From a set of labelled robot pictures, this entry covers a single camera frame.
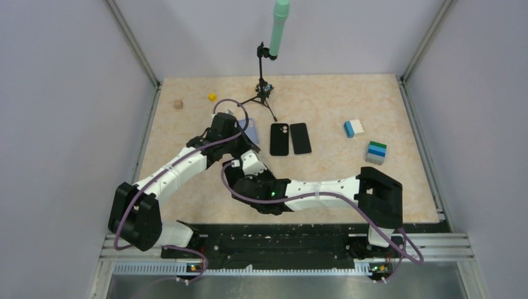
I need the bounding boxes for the lilac phone case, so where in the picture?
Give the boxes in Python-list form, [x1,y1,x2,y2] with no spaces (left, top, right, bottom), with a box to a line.
[238,118,260,145]

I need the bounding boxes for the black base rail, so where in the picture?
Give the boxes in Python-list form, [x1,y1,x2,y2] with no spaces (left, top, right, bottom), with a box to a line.
[161,222,450,277]

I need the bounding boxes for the blue white toy block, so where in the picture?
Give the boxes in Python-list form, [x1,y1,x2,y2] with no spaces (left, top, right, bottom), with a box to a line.
[344,119,365,138]

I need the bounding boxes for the black phone case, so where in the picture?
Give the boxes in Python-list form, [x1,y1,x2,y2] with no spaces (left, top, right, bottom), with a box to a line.
[270,123,289,156]

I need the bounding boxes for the black mini tripod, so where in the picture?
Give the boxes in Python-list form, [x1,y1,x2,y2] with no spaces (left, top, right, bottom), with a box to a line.
[241,42,278,122]

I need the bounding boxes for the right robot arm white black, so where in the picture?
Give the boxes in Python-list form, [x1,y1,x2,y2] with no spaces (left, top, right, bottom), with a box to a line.
[221,163,404,257]

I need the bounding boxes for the green blue grey block stack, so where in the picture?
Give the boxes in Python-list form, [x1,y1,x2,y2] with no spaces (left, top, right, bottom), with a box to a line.
[365,141,387,165]

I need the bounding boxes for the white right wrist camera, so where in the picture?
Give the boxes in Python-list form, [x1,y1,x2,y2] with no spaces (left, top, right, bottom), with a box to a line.
[231,150,268,175]

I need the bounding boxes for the brown wooden cube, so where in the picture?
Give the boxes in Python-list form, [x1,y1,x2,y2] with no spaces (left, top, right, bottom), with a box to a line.
[172,100,184,110]

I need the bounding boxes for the mint green microphone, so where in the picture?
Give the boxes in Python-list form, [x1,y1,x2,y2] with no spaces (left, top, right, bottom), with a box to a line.
[268,0,290,60]

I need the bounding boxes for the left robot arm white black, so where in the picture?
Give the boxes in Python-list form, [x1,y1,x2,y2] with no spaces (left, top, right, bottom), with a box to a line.
[108,113,260,258]

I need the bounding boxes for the yellow cube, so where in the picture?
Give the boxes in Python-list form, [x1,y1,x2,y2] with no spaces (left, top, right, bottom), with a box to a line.
[208,93,217,102]

